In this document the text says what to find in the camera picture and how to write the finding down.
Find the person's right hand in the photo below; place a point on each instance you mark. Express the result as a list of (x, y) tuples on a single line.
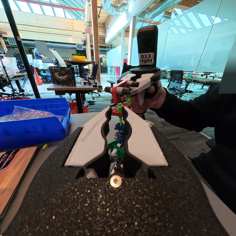
[(156, 103)]

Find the wooden desk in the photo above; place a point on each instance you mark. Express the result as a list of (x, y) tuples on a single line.
[(73, 88)]

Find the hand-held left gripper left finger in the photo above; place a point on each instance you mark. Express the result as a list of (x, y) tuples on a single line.
[(86, 145)]

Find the orange traffic cone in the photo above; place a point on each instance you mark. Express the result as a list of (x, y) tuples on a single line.
[(38, 77)]

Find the orange toy package bag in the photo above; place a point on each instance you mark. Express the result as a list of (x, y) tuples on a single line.
[(12, 171)]

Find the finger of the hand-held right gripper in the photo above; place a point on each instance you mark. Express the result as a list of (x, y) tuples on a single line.
[(145, 83), (129, 77)]

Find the small yellow-green clip piece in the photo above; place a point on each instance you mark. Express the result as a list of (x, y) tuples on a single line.
[(44, 146)]

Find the wooden post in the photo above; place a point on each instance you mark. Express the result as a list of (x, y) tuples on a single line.
[(95, 36)]

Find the person's torso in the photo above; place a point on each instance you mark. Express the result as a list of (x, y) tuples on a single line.
[(217, 166)]

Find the black office chair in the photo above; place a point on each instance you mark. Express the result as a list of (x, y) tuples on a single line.
[(177, 81)]

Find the person's right forearm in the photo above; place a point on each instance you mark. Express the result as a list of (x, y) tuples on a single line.
[(193, 114)]

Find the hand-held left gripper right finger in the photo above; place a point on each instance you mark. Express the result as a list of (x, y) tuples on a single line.
[(147, 145)]

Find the colourful construction toy model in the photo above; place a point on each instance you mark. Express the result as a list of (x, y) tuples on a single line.
[(114, 147)]

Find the toy car box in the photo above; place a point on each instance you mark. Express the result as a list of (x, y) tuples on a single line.
[(61, 75)]

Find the red connector with grey rods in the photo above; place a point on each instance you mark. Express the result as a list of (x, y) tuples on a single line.
[(116, 90)]

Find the black metal pole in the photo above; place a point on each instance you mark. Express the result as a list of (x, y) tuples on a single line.
[(20, 48)]

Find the orange basket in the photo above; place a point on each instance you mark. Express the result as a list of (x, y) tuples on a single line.
[(75, 108)]

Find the white lattice connector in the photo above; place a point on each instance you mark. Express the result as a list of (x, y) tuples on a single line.
[(149, 123)]

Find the blue plastic bin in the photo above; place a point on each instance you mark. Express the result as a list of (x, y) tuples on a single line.
[(36, 132)]

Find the clear plastic bag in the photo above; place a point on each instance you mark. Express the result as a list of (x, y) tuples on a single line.
[(27, 114)]

